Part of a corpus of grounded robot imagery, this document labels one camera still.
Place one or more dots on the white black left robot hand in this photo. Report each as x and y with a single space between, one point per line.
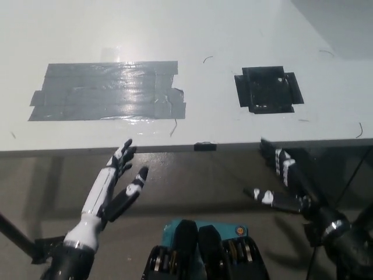
96 201

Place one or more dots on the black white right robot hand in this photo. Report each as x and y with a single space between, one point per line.
309 204

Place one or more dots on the black teal robot body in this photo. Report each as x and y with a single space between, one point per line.
209 256

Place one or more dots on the black tape square spot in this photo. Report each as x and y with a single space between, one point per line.
268 90

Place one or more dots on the wide clear tape strip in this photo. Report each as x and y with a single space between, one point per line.
87 127

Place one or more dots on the black table leg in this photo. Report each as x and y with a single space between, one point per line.
14 234

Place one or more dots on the small black tape piece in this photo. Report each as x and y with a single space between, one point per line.
205 146

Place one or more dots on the grey duct tape patch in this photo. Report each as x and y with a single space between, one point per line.
102 91

